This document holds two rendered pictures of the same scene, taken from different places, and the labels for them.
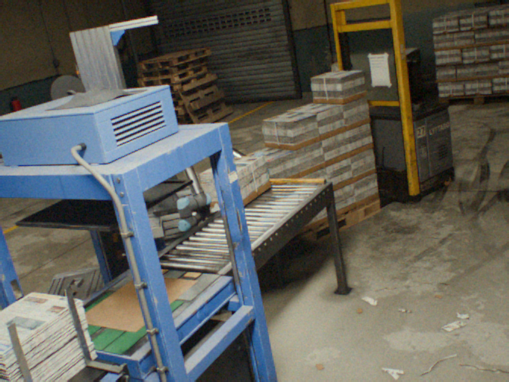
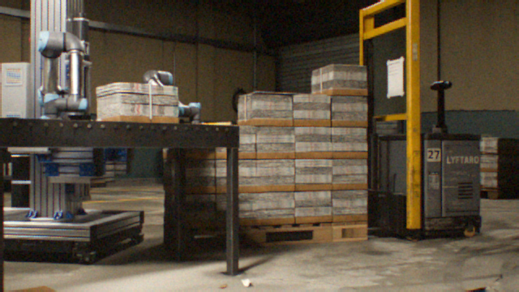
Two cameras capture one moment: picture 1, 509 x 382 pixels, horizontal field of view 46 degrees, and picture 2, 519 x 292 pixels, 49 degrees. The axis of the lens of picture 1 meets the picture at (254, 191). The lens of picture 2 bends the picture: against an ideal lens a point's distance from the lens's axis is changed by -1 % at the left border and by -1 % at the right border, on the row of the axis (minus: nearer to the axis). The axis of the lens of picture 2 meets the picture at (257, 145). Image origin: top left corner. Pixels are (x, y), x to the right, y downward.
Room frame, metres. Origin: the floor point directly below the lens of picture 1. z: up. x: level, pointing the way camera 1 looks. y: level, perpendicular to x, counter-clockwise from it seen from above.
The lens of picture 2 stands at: (0.78, -1.41, 0.67)
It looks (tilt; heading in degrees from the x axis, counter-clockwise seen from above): 0 degrees down; 15
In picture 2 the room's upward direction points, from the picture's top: straight up
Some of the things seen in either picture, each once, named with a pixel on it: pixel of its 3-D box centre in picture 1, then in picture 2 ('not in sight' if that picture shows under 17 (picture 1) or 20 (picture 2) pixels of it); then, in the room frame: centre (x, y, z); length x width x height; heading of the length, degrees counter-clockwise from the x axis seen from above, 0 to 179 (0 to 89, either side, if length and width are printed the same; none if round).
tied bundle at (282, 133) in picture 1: (290, 131); (263, 111); (4.87, -0.38, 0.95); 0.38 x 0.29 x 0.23; 35
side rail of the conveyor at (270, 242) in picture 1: (285, 230); (126, 135); (3.23, -0.13, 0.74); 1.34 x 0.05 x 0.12; 147
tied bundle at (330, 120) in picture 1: (316, 121); (302, 112); (5.03, -0.63, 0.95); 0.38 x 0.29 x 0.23; 33
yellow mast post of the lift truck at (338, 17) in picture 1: (348, 98); (366, 113); (5.71, -1.05, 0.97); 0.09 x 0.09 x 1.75; 34
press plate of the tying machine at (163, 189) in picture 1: (107, 203); not in sight; (2.52, 0.64, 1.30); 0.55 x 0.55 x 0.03; 57
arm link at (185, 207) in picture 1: (186, 207); (54, 105); (3.48, 0.42, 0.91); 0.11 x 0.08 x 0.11; 125
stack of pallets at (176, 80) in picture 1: (179, 89); not in sight; (11.51, 1.03, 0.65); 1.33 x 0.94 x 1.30; 151
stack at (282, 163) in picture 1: (288, 195); (247, 184); (4.79, -0.28, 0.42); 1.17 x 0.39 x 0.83; 124
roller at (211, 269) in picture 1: (189, 267); not in sight; (2.88, 0.40, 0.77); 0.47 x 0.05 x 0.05; 57
